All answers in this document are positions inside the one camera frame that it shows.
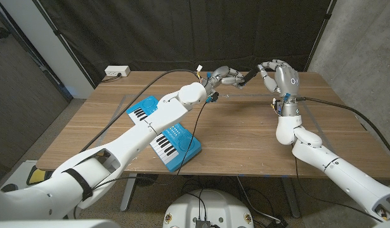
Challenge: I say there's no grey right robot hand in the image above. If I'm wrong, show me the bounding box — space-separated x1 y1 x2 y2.
257 59 302 117

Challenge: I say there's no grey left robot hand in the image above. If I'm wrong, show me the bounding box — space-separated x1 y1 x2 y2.
200 65 246 96

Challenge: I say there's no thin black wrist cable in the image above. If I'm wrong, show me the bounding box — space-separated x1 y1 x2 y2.
91 101 210 191
292 144 384 224

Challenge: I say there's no white floor cable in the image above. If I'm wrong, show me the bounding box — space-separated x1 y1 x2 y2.
235 176 280 222

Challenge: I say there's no blue toy piano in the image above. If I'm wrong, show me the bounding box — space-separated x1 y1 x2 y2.
126 96 202 173

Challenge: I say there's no black round floor disc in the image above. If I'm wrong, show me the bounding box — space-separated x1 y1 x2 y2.
136 173 159 187

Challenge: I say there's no black backdrop curtain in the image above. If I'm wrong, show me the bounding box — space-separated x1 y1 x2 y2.
32 0 337 88

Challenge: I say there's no white floor board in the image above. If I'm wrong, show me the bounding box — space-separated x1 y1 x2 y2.
3 160 39 187

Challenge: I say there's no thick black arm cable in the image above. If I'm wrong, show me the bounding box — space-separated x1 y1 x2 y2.
79 68 202 155
296 96 390 162

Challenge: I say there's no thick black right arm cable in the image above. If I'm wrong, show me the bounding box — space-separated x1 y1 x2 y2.
296 96 390 162

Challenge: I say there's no black torso cable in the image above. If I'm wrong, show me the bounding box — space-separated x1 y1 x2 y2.
181 183 208 221

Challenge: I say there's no small black torso box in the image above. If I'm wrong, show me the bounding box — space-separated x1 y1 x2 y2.
194 218 212 228

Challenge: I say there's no grey table leg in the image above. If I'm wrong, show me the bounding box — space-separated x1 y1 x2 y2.
280 177 302 219

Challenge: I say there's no black backdrop stand pole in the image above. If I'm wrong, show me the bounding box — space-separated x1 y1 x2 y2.
32 0 97 89
304 0 337 73

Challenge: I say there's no thin black left wrist cable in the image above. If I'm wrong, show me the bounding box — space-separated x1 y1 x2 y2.
91 101 210 191

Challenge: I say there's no white robot chest cover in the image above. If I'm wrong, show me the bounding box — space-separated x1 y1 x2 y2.
0 219 121 228

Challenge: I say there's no white power strip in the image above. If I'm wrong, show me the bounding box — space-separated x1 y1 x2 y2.
104 65 131 77

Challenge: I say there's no white table leg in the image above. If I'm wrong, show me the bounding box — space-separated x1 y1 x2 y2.
120 173 138 212

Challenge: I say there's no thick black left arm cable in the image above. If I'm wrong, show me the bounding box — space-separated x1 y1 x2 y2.
79 68 202 155

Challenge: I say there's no black power strip cord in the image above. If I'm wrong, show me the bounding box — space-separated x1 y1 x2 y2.
101 72 122 84

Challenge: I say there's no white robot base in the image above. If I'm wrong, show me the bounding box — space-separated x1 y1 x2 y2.
162 189 255 228

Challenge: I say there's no black power adapter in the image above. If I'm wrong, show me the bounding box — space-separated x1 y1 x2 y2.
266 217 289 228

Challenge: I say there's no black velcro strap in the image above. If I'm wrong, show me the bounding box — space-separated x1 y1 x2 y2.
244 68 261 87

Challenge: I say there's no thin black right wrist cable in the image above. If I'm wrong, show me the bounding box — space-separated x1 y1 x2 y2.
292 144 384 224

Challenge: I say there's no yellow and black floor pad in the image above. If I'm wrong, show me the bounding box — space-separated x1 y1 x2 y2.
26 164 56 186

